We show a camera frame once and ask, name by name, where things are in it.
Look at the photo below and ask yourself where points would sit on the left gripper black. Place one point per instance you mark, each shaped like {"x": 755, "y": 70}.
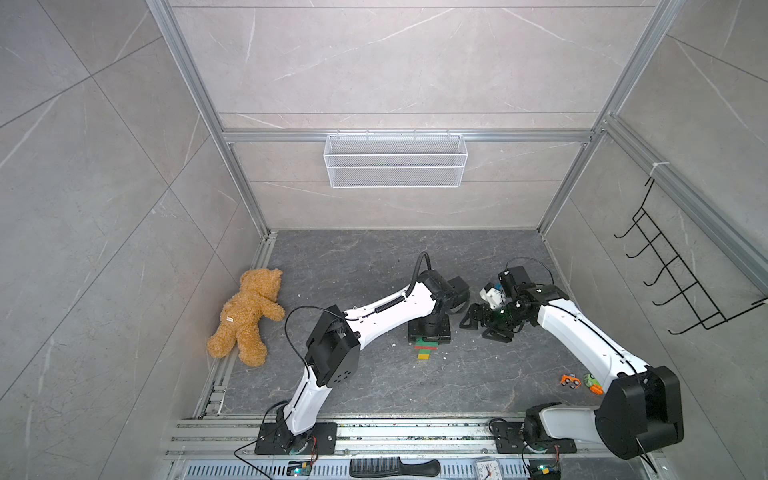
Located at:
{"x": 445, "y": 337}

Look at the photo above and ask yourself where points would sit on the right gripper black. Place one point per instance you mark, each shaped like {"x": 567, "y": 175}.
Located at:
{"x": 474, "y": 312}

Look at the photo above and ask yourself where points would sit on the long green lego brick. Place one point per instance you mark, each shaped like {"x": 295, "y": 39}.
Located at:
{"x": 425, "y": 345}

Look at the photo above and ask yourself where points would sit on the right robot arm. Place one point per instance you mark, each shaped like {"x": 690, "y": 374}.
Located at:
{"x": 641, "y": 407}

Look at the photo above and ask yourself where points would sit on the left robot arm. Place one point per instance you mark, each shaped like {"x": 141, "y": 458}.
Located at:
{"x": 339, "y": 337}

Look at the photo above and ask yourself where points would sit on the green orange toy car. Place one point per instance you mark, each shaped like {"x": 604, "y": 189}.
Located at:
{"x": 592, "y": 384}

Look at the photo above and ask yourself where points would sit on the brown teddy bear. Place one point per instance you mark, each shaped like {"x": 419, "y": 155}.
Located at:
{"x": 257, "y": 298}

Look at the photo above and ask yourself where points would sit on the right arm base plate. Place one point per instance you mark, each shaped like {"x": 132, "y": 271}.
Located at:
{"x": 509, "y": 439}

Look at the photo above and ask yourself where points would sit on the white wire mesh basket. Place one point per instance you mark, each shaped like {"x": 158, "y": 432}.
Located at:
{"x": 415, "y": 160}

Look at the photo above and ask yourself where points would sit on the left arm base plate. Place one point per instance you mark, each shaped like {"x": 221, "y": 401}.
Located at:
{"x": 278, "y": 440}

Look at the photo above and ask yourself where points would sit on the black wire hook rack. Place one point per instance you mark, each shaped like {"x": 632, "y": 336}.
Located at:
{"x": 684, "y": 282}

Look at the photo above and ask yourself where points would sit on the aluminium mounting rail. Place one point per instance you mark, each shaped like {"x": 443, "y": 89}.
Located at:
{"x": 408, "y": 437}

